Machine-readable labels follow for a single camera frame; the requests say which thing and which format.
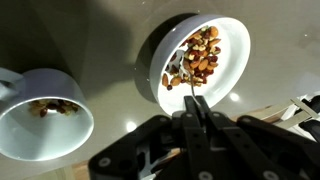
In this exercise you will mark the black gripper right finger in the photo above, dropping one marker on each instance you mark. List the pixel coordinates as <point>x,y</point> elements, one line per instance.
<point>260,150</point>

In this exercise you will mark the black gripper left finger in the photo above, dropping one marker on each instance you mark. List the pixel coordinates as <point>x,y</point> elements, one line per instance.
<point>193,146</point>

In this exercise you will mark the metal spoon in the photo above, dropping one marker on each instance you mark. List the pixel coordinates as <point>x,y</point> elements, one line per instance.
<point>192,87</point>

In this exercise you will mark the small trail mix portion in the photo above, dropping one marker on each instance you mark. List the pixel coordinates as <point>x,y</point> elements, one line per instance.
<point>53,106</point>

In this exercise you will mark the white ceramic bowl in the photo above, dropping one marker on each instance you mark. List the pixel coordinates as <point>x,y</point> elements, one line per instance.
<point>230,66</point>

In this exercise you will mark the white ceramic mug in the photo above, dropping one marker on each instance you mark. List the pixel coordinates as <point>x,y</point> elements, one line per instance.
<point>50,140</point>

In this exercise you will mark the light wooden chair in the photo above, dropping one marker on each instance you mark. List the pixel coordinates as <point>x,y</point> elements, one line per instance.
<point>290,113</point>

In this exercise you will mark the large trail mix heap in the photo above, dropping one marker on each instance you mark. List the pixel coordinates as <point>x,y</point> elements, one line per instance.
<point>200,53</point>

